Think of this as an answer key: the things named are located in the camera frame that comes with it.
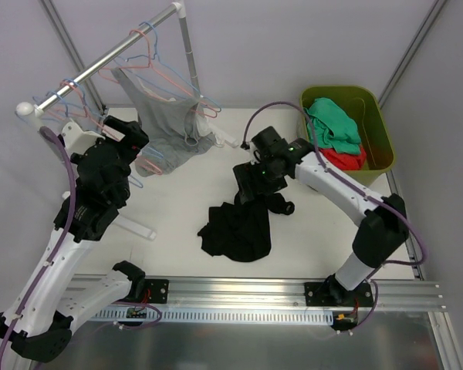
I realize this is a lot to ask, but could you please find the black tank top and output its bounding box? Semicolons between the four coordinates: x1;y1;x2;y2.
198;193;295;263

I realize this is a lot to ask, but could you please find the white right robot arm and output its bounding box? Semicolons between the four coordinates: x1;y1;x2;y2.
233;126;410;306

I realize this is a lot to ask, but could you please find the white tank top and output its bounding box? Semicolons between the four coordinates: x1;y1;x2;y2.
136;77;225;148

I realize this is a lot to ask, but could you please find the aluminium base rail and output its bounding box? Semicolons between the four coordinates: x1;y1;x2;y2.
65;274;447;314

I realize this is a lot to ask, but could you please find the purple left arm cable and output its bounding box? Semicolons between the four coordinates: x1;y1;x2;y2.
0;125;163;370

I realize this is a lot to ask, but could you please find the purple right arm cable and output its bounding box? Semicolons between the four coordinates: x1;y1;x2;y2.
240;100;429;341

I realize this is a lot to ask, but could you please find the grey tank top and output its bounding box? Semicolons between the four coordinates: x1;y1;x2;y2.
111;68;215;177

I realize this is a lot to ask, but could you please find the green tank top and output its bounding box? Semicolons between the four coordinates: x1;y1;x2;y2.
304;97;362;156

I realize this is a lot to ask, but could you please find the metal clothes rack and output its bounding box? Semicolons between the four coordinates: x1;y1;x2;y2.
15;0;240;241

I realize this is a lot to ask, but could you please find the white slotted cable duct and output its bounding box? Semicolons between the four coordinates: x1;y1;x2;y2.
92;306;334;326

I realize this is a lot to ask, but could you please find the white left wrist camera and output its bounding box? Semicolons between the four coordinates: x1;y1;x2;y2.
60;119;104;155

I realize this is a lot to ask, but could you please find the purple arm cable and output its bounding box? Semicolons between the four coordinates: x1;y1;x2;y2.
0;125;163;370
240;100;429;341

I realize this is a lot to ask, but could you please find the olive green plastic bin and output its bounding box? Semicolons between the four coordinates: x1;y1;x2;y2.
299;85;396;186

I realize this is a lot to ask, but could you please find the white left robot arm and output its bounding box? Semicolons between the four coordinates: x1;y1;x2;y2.
0;116;150;369

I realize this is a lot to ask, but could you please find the red tank top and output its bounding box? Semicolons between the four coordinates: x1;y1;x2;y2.
320;147;367;170

